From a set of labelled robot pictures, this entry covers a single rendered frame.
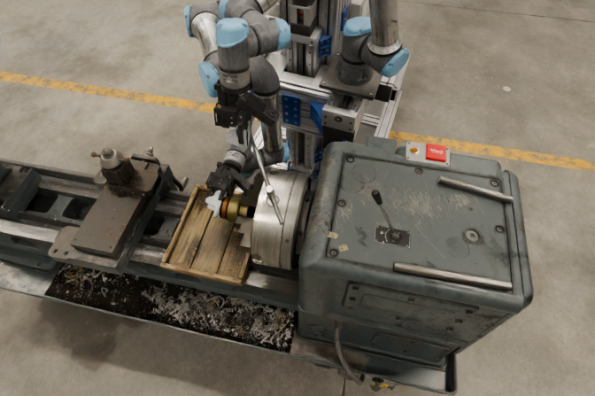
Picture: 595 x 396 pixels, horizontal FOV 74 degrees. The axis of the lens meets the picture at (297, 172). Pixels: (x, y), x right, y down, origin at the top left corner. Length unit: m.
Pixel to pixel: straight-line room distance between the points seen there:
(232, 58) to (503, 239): 0.84
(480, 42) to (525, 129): 1.08
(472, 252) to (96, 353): 1.97
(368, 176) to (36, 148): 2.75
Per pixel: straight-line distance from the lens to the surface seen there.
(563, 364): 2.61
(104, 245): 1.53
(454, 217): 1.17
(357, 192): 1.14
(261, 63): 1.29
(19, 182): 1.91
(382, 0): 1.25
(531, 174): 3.15
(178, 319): 1.79
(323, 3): 1.68
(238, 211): 1.29
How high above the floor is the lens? 2.20
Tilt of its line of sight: 54 degrees down
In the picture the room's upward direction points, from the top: 1 degrees counter-clockwise
